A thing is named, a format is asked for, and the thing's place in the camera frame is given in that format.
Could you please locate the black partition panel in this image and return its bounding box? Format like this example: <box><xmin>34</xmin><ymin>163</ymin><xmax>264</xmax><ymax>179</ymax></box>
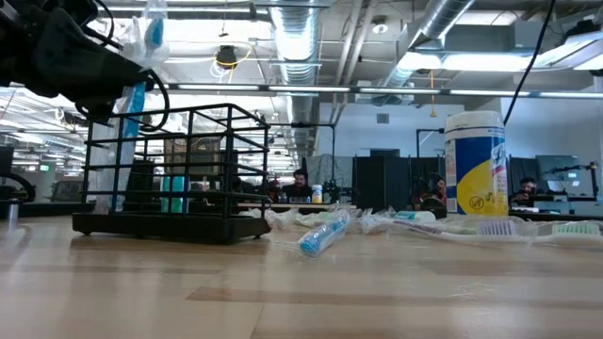
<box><xmin>352</xmin><ymin>149</ymin><xmax>447</xmax><ymax>212</ymax></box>

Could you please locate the black wire caddy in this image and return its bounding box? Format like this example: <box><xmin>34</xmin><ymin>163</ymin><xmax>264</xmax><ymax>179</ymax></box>
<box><xmin>71</xmin><ymin>103</ymin><xmax>273</xmax><ymax>246</ymax></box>

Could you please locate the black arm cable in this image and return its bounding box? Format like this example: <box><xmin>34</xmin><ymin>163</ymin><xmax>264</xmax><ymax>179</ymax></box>
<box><xmin>501</xmin><ymin>0</ymin><xmax>558</xmax><ymax>127</ymax></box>
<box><xmin>74</xmin><ymin>0</ymin><xmax>171</xmax><ymax>134</ymax></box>

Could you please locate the black ceiling cable reel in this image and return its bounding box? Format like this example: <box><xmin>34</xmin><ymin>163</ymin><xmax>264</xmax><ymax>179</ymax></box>
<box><xmin>214</xmin><ymin>43</ymin><xmax>254</xmax><ymax>71</ymax></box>

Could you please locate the yellow blue wipes canister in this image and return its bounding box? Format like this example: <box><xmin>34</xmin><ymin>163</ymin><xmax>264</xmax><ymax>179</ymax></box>
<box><xmin>444</xmin><ymin>109</ymin><xmax>511</xmax><ymax>218</ymax></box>

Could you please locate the yellow hanging cord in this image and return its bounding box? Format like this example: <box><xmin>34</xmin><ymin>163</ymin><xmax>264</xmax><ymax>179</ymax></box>
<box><xmin>428</xmin><ymin>69</ymin><xmax>437</xmax><ymax>119</ymax></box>

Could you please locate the person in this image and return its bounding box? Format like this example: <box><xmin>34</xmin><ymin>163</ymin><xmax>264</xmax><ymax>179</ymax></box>
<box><xmin>413</xmin><ymin>172</ymin><xmax>448</xmax><ymax>212</ymax></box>
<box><xmin>510</xmin><ymin>176</ymin><xmax>542</xmax><ymax>207</ymax></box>
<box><xmin>281</xmin><ymin>168</ymin><xmax>315</xmax><ymax>199</ymax></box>

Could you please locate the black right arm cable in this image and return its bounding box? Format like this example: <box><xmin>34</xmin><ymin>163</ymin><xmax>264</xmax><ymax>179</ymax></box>
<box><xmin>501</xmin><ymin>0</ymin><xmax>558</xmax><ymax>127</ymax></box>

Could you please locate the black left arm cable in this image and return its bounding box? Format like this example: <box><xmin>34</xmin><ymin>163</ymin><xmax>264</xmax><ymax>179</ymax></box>
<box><xmin>74</xmin><ymin>0</ymin><xmax>171</xmax><ymax>134</ymax></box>

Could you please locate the silver round ceiling duct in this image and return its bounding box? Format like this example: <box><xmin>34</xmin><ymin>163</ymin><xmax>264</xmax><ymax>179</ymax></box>
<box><xmin>269</xmin><ymin>0</ymin><xmax>322</xmax><ymax>159</ymax></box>
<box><xmin>379</xmin><ymin>0</ymin><xmax>477</xmax><ymax>89</ymax></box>

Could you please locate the grey computer monitor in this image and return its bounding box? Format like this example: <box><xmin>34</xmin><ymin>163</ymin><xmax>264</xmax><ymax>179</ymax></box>
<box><xmin>535</xmin><ymin>154</ymin><xmax>581</xmax><ymax>195</ymax></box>

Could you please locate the long ceiling light strip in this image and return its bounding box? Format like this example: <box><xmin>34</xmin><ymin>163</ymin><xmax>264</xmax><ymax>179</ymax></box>
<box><xmin>155</xmin><ymin>83</ymin><xmax>603</xmax><ymax>99</ymax></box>

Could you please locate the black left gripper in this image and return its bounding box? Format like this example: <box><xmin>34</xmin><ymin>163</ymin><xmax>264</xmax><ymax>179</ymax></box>
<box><xmin>0</xmin><ymin>0</ymin><xmax>155</xmax><ymax>116</ymax></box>

